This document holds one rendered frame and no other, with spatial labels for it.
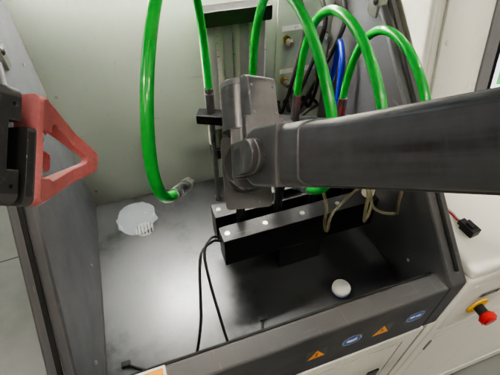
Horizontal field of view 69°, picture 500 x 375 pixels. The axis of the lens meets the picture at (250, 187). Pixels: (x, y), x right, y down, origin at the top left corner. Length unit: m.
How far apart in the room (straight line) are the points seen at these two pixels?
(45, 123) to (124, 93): 0.59
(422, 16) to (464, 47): 0.11
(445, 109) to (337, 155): 0.08
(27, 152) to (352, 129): 0.21
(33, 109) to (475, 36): 0.73
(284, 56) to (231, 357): 0.63
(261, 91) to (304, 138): 0.13
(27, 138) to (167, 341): 0.60
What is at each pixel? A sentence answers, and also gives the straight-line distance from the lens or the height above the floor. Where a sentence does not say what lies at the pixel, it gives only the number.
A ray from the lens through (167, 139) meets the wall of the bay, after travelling 0.92.
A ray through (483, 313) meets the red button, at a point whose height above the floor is 0.81.
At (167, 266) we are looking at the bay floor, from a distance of 0.86.
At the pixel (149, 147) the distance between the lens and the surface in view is 0.39.
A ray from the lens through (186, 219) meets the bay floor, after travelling 0.94.
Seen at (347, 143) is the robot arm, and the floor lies 1.38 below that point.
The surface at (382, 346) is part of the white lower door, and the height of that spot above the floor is 0.77.
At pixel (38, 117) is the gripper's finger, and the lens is 0.25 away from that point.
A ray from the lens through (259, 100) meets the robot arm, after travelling 0.41.
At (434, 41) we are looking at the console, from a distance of 0.76.
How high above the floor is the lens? 1.54
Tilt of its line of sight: 45 degrees down
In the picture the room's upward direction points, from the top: straight up
